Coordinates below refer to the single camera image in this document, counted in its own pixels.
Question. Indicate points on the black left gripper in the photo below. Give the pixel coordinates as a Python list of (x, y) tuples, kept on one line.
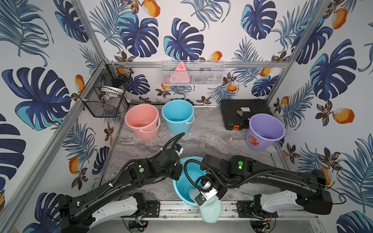
[(178, 171)]

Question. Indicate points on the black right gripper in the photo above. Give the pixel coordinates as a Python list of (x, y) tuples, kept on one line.
[(219, 192)]

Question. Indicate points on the light teal cloth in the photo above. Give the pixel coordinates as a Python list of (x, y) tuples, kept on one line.
[(210, 209)]

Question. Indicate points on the teal bucket with label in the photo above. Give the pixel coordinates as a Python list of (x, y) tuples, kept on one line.
[(183, 186)]

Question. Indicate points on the teal plastic bucket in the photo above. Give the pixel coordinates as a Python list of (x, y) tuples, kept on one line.
[(179, 115)]

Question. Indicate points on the pink plastic bucket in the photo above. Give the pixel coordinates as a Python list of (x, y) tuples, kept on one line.
[(144, 120)]

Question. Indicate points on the purple plastic bucket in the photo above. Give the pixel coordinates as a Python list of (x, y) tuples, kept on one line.
[(264, 130)]

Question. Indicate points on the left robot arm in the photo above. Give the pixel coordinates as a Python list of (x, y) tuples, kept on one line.
[(77, 212)]

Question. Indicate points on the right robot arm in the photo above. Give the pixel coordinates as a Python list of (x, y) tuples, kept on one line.
[(309, 190)]

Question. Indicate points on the black tool case orange latches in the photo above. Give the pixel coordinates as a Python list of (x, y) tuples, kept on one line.
[(236, 113)]

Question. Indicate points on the silver metal pipe fitting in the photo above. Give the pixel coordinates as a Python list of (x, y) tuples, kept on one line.
[(240, 112)]

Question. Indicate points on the pink triangle item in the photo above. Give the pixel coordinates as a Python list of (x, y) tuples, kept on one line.
[(180, 75)]

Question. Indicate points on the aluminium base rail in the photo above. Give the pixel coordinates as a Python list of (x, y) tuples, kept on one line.
[(175, 210)]

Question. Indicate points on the clear wall shelf basket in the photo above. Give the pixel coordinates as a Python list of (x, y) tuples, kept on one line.
[(200, 72)]

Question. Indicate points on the black wire basket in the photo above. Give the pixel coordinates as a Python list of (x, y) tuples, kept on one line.
[(106, 92)]

